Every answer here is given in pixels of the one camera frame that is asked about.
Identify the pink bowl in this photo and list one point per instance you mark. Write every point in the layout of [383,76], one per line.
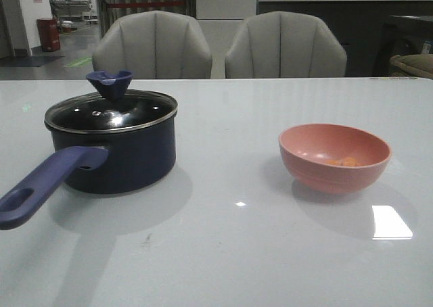
[312,154]

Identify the glass lid blue knob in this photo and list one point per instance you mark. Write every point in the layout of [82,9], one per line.
[113,108]

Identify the orange ham slice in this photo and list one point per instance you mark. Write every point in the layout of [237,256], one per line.
[349,161]

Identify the left beige chair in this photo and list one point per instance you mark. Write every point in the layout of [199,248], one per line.
[155,45]

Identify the beige chair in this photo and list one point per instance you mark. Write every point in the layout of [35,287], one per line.
[282,44]
[155,45]

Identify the right beige chair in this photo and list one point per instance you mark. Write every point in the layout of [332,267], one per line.
[282,44]

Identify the white cabinet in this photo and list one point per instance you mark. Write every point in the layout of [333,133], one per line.
[219,20]

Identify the red barrier tape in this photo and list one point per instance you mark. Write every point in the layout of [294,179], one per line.
[147,4]

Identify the dark kitchen counter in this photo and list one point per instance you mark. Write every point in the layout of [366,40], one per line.
[357,24]

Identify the red trash bin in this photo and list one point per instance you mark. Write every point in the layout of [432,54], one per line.
[48,34]

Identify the dark side table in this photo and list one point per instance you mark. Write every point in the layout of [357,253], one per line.
[402,35]

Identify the beige sofa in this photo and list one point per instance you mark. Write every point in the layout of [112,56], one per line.
[416,65]

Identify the dark blue saucepan purple handle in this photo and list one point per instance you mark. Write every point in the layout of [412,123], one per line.
[97,163]

